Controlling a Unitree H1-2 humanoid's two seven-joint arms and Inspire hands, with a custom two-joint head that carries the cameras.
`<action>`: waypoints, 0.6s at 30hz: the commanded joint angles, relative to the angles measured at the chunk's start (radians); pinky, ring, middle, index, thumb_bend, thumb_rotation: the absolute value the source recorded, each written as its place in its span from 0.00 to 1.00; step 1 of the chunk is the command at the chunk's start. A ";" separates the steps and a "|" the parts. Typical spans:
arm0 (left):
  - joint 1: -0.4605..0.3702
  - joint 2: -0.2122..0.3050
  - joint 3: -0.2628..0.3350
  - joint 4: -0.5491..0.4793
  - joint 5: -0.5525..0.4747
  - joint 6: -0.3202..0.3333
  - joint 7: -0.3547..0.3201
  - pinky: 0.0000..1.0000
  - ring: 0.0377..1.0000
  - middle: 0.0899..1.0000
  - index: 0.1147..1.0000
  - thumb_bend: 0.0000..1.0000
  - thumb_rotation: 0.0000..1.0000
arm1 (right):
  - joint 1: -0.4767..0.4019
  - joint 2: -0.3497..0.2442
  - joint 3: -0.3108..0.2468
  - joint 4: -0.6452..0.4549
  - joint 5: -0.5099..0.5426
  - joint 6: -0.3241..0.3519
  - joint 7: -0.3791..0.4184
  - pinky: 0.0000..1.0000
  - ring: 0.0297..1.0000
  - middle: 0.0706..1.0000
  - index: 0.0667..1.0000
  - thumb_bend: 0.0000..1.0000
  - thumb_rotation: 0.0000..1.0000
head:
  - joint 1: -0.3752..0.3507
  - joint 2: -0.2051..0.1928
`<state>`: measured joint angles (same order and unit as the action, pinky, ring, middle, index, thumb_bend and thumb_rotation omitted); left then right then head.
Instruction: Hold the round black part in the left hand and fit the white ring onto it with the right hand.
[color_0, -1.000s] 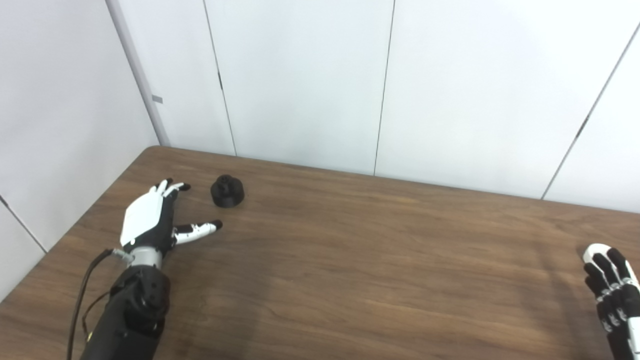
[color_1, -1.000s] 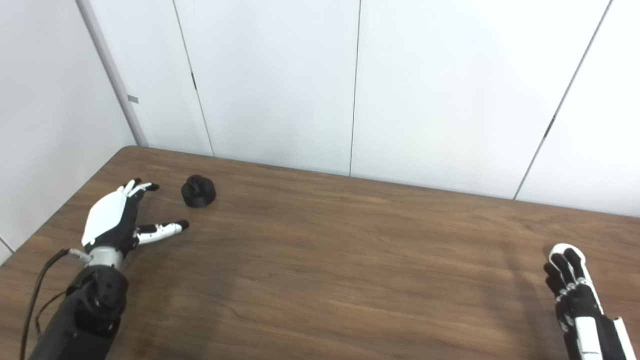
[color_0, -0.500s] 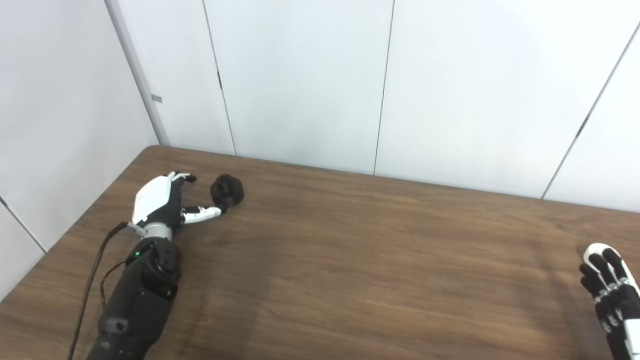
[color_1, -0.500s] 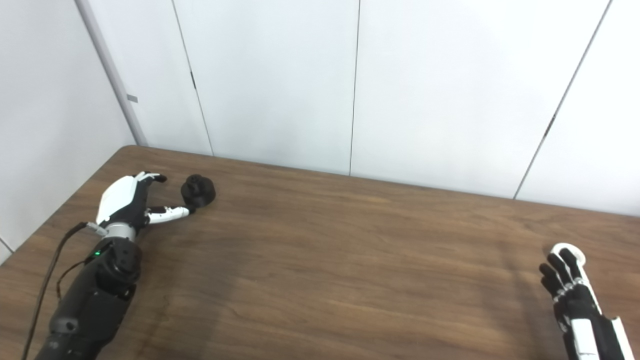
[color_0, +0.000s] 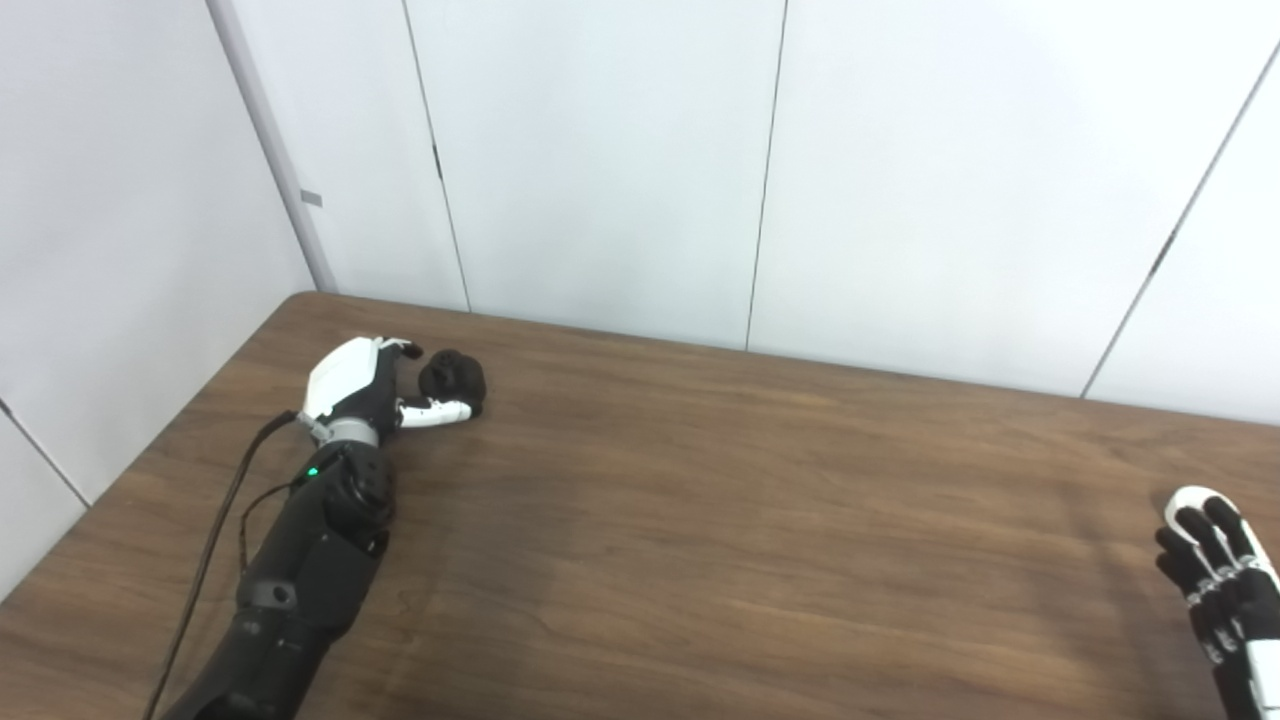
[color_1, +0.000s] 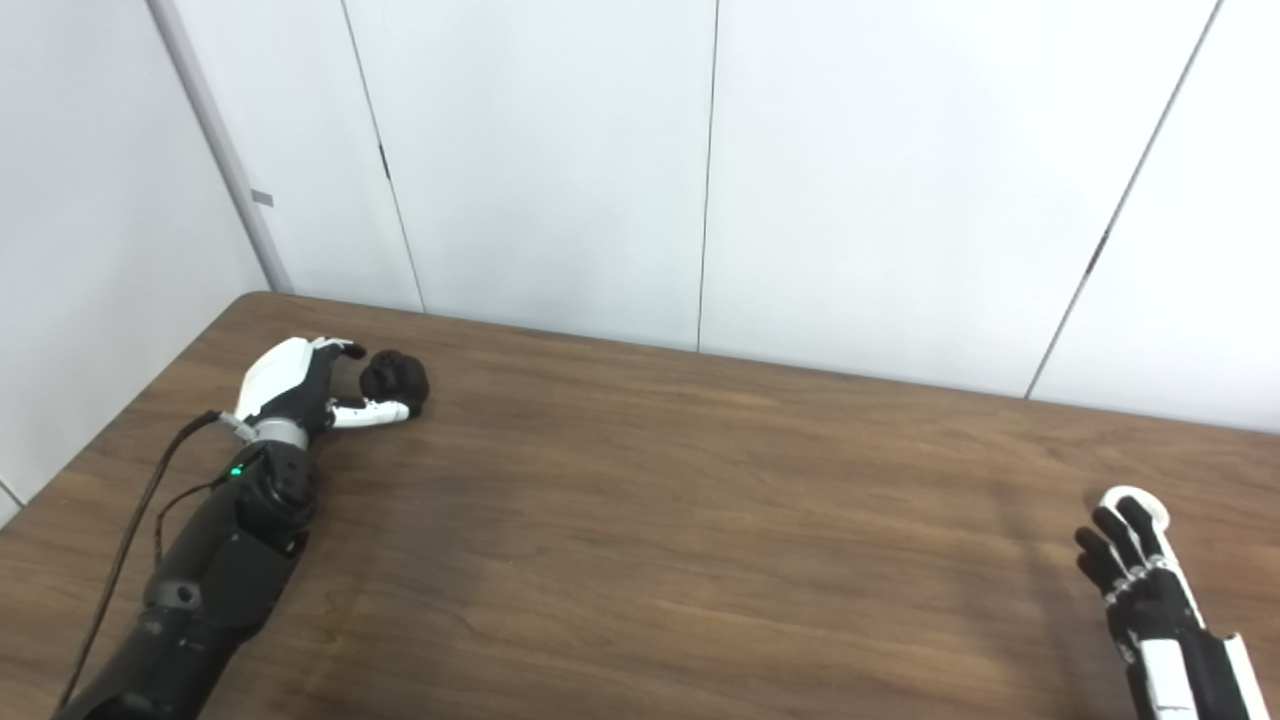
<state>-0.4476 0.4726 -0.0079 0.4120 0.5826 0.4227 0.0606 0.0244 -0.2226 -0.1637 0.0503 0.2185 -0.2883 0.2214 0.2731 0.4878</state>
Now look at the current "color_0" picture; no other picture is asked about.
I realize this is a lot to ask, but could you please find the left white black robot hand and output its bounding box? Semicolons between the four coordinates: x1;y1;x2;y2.
300;337;483;433

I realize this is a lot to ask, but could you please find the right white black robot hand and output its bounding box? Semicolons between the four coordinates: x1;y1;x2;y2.
1155;495;1280;720

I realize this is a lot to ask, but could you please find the round black part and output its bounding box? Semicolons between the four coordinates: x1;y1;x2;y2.
418;349;488;419

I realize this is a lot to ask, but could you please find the white ring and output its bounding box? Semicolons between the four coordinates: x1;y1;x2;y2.
1164;486;1241;541

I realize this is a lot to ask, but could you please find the thin black wire on left arm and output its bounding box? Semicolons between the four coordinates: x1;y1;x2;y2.
238;480;311;576

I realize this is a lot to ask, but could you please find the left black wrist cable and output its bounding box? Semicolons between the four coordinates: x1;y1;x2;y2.
140;410;301;720

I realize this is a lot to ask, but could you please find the gray wall corner trim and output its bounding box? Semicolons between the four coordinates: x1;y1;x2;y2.
205;0;338;293

